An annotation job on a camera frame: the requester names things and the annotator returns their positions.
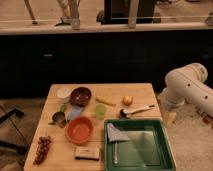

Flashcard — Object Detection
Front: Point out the yellow red apple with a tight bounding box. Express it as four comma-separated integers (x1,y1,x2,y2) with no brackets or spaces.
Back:
122,96,133,106

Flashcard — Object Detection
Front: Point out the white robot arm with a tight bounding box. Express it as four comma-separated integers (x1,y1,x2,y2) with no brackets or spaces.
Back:
158,63,213,117

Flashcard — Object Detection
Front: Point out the green plastic tray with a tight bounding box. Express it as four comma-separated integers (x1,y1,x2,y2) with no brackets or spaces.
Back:
104,119,176,171

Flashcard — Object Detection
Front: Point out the yellow banana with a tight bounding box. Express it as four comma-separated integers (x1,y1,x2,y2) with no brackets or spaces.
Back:
96,96,116,106

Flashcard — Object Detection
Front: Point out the light green cup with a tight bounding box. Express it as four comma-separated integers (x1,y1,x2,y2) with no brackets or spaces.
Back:
95,104,106,119

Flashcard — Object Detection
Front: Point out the dark red bowl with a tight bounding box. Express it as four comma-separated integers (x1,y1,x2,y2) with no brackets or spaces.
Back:
70,87,92,107

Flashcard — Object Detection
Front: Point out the small white bowl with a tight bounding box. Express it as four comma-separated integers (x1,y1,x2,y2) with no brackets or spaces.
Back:
57,87,71,103

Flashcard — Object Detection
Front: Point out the grey metal spatula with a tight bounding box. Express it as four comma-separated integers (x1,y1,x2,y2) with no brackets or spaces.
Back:
107,123,130,164

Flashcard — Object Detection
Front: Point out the orange bowl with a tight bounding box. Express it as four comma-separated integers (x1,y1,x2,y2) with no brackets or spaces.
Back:
65,116,93,145

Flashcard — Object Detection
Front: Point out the metal measuring cup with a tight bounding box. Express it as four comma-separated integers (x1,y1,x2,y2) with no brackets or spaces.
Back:
49,105,66,128

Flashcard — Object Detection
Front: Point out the wooden table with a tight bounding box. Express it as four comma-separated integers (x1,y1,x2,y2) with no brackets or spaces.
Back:
24,83,161,171

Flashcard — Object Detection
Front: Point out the brown rectangular sponge block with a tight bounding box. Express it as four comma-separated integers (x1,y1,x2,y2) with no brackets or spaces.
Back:
74,146,100,160

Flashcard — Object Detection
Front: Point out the bunch of red grapes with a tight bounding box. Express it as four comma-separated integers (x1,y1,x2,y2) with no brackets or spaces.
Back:
33,136,51,165

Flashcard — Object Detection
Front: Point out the black chair base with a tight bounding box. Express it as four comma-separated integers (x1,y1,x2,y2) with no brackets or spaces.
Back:
0,107,28,156

